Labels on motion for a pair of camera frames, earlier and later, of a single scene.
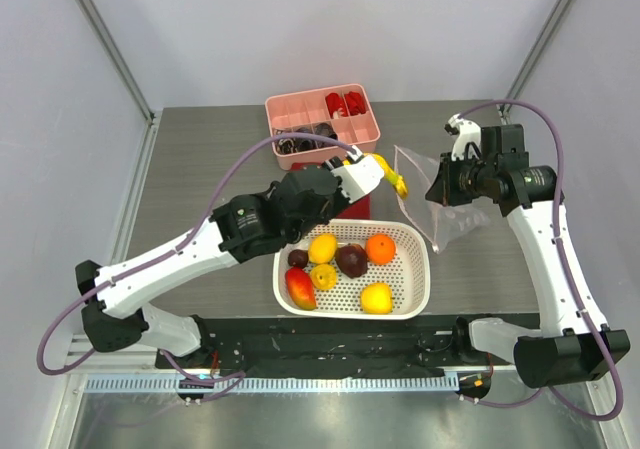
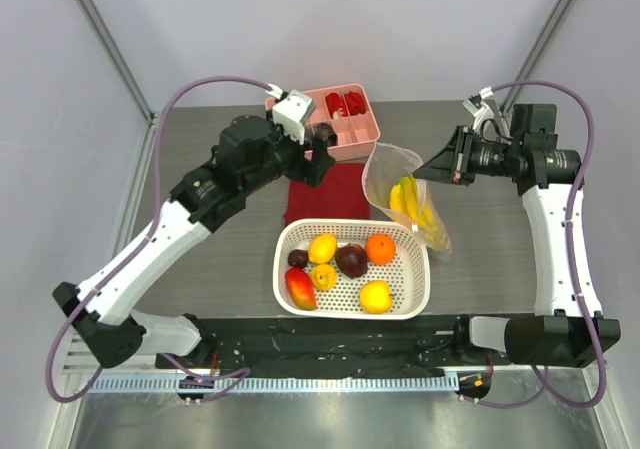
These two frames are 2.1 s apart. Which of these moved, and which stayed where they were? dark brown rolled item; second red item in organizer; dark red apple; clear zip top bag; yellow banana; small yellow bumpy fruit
Moved: clear zip top bag; yellow banana
Stayed: dark brown rolled item; dark red apple; second red item in organizer; small yellow bumpy fruit
